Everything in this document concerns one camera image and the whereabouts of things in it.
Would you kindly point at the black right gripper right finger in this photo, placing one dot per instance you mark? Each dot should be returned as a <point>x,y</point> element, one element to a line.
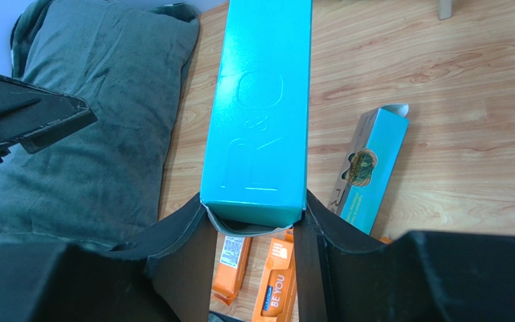
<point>343,274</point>

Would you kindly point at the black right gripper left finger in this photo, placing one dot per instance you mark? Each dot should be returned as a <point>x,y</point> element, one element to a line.
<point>162,274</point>

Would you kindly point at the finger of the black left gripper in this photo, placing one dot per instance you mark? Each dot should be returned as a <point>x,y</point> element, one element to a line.
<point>36,118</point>

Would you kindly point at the orange toothpaste box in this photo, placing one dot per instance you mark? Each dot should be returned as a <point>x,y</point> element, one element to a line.
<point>386,240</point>
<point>277,292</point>
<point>231,269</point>

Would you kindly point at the silver teal Oral toothpaste box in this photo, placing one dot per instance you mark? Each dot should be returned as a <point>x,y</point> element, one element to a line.
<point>254,172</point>

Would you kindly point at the wooden two-tier shelf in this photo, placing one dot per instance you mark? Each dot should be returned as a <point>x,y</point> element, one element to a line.
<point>445,9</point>

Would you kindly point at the dark green pillow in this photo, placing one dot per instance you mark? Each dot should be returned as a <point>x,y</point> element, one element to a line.
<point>102,184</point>

